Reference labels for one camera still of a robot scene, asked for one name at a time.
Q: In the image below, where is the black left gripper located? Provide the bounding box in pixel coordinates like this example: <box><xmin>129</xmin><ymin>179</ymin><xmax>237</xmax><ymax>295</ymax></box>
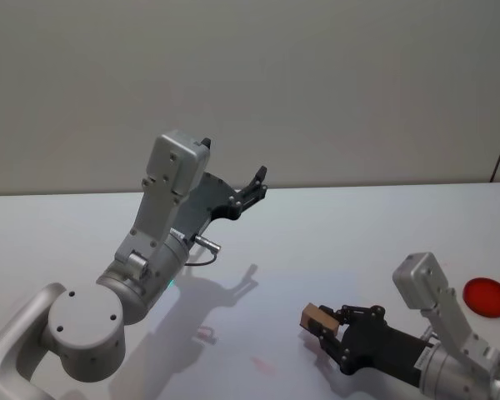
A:
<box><xmin>172</xmin><ymin>137</ymin><xmax>269</xmax><ymax>243</ymax></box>

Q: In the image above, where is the dark cable with silver plug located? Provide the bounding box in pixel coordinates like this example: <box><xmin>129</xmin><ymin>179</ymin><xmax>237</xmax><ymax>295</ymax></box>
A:
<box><xmin>182</xmin><ymin>234</ymin><xmax>223</xmax><ymax>268</ymax></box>

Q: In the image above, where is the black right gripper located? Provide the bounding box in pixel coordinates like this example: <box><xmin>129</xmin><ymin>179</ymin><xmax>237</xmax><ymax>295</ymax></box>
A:
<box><xmin>310</xmin><ymin>304</ymin><xmax>433</xmax><ymax>388</ymax></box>

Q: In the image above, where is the small brown wooden block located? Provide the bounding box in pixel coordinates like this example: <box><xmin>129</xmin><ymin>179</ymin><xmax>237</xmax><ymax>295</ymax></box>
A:
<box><xmin>299</xmin><ymin>303</ymin><xmax>341</xmax><ymax>337</ymax></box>

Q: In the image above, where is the pale curtain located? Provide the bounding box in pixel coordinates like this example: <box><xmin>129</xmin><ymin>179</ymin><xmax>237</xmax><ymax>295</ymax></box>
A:
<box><xmin>0</xmin><ymin>0</ymin><xmax>500</xmax><ymax>198</ymax></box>

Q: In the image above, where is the round red disc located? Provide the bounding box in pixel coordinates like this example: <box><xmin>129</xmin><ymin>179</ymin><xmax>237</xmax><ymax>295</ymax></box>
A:
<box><xmin>462</xmin><ymin>276</ymin><xmax>500</xmax><ymax>319</ymax></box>

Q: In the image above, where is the white table cloth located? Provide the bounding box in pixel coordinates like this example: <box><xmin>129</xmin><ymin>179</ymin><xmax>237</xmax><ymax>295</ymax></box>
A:
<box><xmin>0</xmin><ymin>181</ymin><xmax>500</xmax><ymax>400</ymax></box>

